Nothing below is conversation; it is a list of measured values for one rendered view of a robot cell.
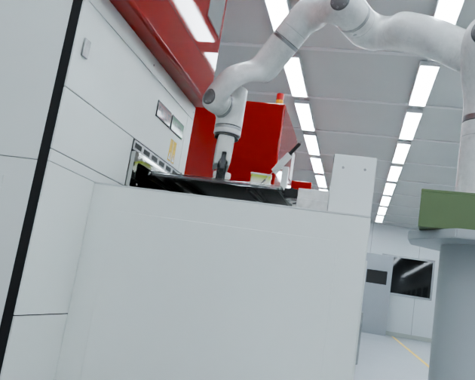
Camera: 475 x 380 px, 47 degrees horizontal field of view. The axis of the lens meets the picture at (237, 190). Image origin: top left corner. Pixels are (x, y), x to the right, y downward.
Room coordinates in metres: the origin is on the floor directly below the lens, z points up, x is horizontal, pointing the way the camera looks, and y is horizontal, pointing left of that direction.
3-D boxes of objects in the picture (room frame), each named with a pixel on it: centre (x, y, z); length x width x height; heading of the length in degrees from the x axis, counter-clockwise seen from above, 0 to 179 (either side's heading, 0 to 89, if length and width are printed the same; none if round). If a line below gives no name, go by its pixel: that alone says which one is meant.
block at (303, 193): (1.41, -0.20, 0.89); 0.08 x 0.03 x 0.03; 77
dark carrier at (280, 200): (1.60, 0.03, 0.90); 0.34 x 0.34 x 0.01; 77
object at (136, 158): (1.64, 0.24, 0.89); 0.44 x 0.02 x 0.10; 167
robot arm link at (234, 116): (1.65, 0.06, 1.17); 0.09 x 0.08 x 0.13; 143
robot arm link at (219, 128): (1.65, 0.06, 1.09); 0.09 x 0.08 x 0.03; 3
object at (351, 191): (1.46, -0.31, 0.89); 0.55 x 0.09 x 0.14; 167
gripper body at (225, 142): (1.65, 0.06, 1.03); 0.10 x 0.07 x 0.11; 3
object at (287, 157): (1.82, -0.13, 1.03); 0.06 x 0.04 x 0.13; 77
